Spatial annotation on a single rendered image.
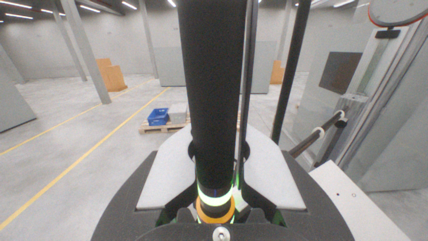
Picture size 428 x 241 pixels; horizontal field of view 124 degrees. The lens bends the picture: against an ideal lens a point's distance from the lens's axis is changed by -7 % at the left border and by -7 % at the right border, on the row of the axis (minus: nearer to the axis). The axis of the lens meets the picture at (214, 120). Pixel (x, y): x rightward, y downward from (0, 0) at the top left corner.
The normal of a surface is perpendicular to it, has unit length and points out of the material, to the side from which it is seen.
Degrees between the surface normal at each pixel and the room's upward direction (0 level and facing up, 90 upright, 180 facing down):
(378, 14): 90
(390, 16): 90
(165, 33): 90
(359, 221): 50
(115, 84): 90
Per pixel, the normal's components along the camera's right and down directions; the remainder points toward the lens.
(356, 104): -0.82, 0.29
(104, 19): -0.01, 0.48
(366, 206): -0.77, -0.56
